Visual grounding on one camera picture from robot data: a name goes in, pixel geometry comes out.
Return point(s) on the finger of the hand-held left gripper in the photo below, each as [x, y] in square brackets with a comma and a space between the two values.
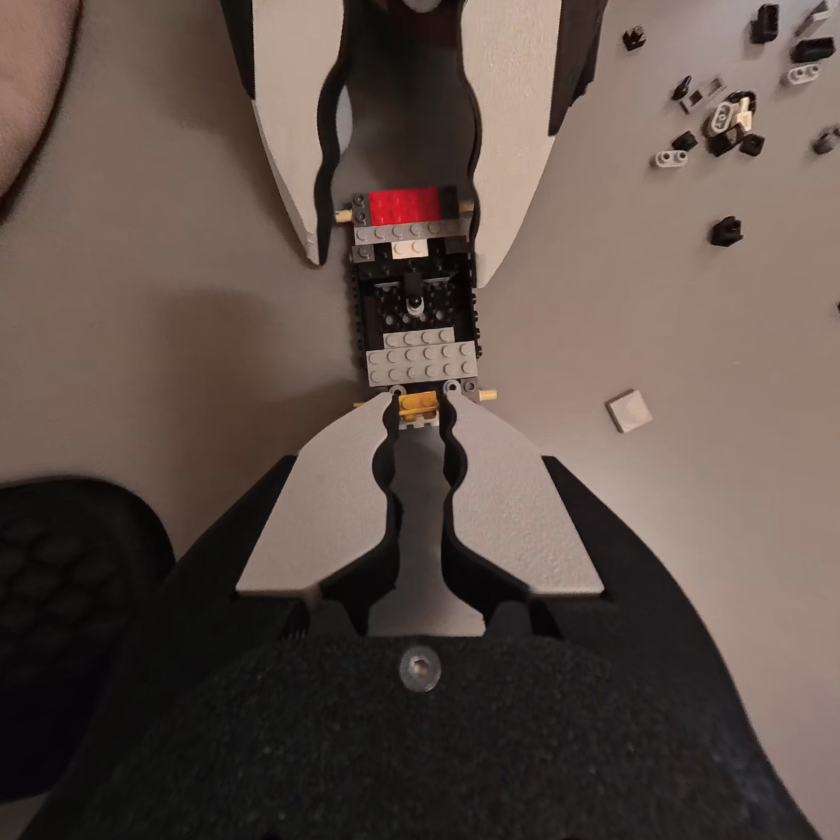
[289, 79]
[518, 98]

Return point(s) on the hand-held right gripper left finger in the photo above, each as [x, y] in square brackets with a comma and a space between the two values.
[328, 499]

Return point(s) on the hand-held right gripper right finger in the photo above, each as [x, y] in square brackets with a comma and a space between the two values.
[518, 512]

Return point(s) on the yellow hinge brick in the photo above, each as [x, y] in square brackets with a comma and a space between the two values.
[418, 403]

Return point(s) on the grey square tile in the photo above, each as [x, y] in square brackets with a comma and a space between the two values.
[628, 411]

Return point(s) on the toy brick car chassis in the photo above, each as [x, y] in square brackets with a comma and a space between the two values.
[420, 358]

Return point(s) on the grey desk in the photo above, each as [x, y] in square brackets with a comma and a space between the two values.
[656, 295]

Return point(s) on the scattered small brick pieces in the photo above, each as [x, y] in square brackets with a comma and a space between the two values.
[727, 233]

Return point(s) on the person's beige top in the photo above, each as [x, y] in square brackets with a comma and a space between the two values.
[33, 79]

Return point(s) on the black quilted pad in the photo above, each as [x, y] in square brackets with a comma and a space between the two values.
[65, 590]

